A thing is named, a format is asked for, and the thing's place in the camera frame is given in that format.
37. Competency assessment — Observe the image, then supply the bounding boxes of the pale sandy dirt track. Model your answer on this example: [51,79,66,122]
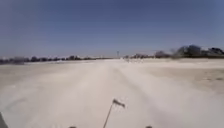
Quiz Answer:
[0,58,224,128]

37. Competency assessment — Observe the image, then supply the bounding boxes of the tall dark row of trees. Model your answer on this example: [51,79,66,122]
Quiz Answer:
[123,44,224,60]

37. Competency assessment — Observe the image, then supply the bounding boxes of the low dark row of trees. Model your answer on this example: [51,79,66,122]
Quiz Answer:
[0,55,111,65]

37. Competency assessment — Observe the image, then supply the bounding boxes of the pale grey bare ground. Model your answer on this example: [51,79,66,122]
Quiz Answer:
[0,60,101,89]

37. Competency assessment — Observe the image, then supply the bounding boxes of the dry yellowish grass field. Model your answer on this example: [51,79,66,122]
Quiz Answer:
[133,58,224,95]

